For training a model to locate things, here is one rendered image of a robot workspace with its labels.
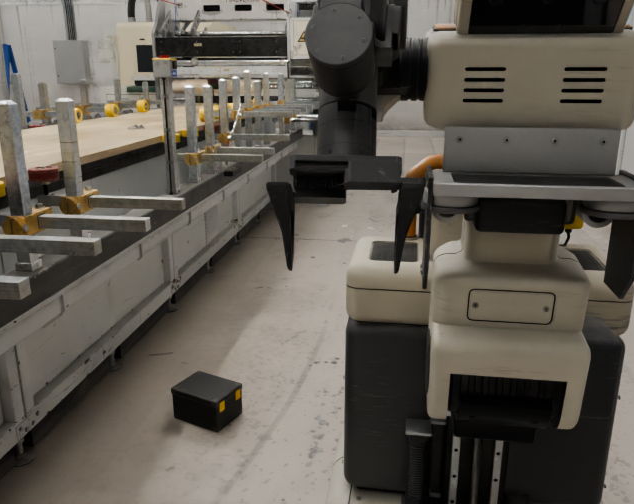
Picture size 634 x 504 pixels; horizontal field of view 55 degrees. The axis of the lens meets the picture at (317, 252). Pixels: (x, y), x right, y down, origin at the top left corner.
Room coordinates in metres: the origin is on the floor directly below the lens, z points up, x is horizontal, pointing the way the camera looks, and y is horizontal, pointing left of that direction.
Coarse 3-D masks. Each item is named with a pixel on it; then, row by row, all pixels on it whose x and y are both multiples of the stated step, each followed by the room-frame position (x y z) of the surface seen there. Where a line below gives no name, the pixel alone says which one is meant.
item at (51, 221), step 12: (0, 216) 1.47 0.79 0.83; (48, 216) 1.46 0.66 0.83; (60, 216) 1.46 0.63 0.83; (72, 216) 1.46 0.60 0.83; (84, 216) 1.46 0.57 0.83; (96, 216) 1.46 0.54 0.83; (108, 216) 1.46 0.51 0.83; (120, 216) 1.46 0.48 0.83; (48, 228) 1.46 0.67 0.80; (60, 228) 1.45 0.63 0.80; (72, 228) 1.45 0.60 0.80; (84, 228) 1.44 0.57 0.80; (96, 228) 1.44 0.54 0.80; (108, 228) 1.43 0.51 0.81; (120, 228) 1.43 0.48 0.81; (132, 228) 1.42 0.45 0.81; (144, 228) 1.42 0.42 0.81
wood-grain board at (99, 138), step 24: (96, 120) 3.60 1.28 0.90; (120, 120) 3.60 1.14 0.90; (144, 120) 3.60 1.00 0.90; (216, 120) 3.60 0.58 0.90; (24, 144) 2.38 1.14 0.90; (48, 144) 2.38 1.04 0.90; (96, 144) 2.38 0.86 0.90; (120, 144) 2.38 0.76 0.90; (144, 144) 2.54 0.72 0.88; (0, 168) 1.77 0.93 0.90
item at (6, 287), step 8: (0, 280) 0.94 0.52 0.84; (8, 280) 0.94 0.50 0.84; (16, 280) 0.94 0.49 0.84; (24, 280) 0.94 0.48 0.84; (0, 288) 0.93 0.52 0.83; (8, 288) 0.93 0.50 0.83; (16, 288) 0.92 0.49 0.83; (24, 288) 0.94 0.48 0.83; (0, 296) 0.93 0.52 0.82; (8, 296) 0.93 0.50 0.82; (16, 296) 0.93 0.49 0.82; (24, 296) 0.93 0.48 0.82
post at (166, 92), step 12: (168, 84) 2.40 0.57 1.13; (168, 96) 2.40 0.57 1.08; (168, 108) 2.40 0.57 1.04; (168, 120) 2.40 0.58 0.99; (168, 132) 2.40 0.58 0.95; (168, 144) 2.39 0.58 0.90; (168, 156) 2.39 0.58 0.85; (168, 168) 2.40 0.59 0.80; (168, 180) 2.40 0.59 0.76; (168, 192) 2.40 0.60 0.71
